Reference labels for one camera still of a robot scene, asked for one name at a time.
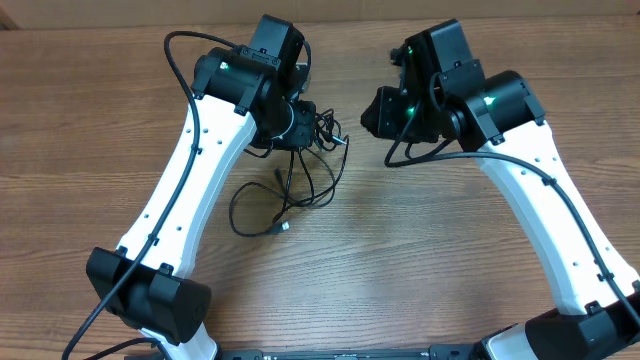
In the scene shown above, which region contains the thin black usb cable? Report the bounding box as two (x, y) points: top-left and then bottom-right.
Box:
(272, 107), (351, 209)

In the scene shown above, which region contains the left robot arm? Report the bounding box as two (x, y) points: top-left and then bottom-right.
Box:
(86, 15), (315, 359)

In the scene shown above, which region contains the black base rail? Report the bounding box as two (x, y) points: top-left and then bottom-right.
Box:
(214, 344), (490, 360)

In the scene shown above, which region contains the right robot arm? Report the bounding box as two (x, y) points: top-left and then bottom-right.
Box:
(361, 19), (639, 359)

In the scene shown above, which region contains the thick black usb-c cable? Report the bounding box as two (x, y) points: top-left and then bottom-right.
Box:
(228, 107), (351, 238)

